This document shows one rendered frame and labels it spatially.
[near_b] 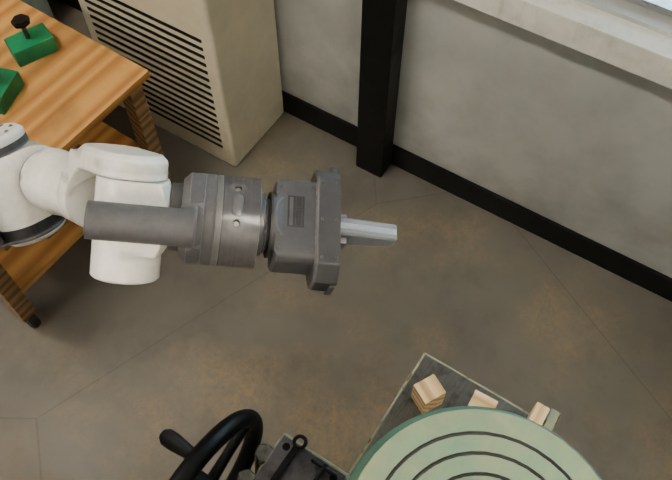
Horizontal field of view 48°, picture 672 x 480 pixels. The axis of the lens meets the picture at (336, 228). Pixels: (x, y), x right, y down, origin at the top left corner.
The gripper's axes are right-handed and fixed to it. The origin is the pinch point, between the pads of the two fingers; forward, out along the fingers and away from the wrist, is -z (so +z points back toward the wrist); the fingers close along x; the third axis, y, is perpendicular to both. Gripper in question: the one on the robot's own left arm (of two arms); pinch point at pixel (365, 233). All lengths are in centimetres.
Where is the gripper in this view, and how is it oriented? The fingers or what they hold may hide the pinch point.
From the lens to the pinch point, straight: 75.4
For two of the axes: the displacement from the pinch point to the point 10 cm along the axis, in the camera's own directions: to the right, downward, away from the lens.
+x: -0.1, 9.3, -3.7
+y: 2.1, -3.6, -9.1
